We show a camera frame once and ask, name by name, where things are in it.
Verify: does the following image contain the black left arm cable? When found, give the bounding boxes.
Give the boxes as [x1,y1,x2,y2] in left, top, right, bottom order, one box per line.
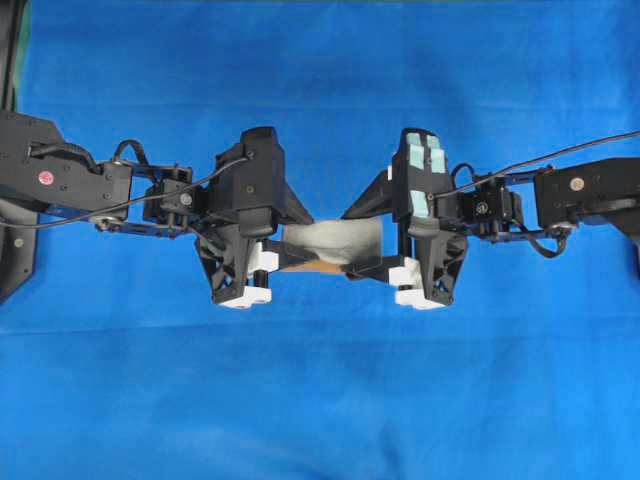
[0,138,251,231]

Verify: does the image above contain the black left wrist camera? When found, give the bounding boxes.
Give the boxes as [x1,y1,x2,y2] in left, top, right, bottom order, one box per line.
[208,126,285,238]

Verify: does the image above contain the blue table cloth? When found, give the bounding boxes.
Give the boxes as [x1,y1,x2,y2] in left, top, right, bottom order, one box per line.
[1,1,639,479]

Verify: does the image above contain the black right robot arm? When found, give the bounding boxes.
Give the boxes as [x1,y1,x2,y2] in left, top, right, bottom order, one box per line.
[343,157,639,309]

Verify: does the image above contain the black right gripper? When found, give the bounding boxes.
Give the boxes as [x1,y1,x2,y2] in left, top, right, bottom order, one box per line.
[341,170,468,310]

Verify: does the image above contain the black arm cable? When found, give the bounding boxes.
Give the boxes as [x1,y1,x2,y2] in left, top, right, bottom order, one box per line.
[429,129,640,204]
[0,138,251,231]

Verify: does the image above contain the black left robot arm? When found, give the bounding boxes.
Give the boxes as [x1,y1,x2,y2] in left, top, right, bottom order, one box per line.
[1,111,316,309]

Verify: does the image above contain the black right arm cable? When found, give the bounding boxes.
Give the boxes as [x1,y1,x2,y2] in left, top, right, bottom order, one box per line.
[429,129,640,204]

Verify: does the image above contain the green backdrop curtain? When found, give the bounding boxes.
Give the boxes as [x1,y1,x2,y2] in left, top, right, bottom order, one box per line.
[6,1,33,111]

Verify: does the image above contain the black taped right wrist camera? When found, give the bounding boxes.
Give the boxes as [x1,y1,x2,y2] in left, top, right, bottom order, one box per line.
[391,128,452,239]

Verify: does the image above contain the white and tan sponge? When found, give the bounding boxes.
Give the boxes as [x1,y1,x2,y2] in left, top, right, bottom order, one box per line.
[281,218,383,275]

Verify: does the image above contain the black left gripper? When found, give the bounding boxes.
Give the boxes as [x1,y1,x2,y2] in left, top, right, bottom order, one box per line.
[192,180,319,309]

